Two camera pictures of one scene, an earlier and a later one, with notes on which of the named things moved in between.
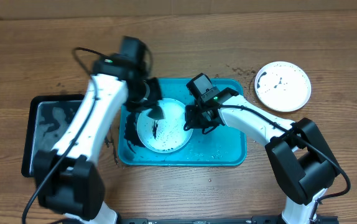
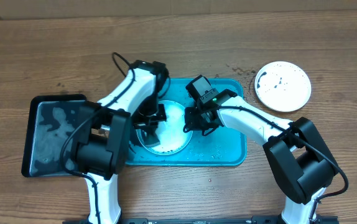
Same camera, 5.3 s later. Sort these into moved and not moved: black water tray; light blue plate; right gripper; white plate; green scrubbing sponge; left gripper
Moved: green scrubbing sponge; left gripper
Not moved: white plate; light blue plate; right gripper; black water tray
